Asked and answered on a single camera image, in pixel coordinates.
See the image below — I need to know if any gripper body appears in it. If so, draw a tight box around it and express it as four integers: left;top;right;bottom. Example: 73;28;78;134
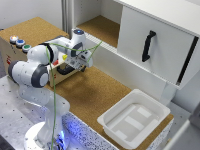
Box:
65;51;94;72

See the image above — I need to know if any wooden drawer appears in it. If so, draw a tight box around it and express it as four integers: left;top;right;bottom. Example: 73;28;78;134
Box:
48;52;84;87

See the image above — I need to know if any wooden drawer box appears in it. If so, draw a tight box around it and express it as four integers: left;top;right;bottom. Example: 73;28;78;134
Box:
0;16;71;78

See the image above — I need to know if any white cabinet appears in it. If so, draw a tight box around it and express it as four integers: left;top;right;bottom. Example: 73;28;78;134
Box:
71;0;200;108

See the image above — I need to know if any green button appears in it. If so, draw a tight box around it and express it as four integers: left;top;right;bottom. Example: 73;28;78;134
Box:
21;43;32;54

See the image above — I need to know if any blue button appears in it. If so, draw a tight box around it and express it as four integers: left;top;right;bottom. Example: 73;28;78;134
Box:
15;38;26;48

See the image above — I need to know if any red button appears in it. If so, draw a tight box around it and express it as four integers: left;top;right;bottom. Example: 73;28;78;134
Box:
9;35;19;45

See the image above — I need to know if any white plastic box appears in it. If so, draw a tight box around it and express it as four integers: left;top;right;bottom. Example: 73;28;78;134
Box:
96;88;172;150

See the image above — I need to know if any white sliding door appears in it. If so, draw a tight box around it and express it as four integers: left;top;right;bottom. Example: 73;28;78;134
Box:
116;5;200;86

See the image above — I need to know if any black drawer handle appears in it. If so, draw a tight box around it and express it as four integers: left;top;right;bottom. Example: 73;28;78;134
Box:
56;63;75;76

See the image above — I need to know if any green cable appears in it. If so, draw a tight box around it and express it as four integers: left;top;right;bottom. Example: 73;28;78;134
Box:
45;40;103;150

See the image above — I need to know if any black door handle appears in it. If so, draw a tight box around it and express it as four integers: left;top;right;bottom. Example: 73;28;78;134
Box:
141;30;157;63

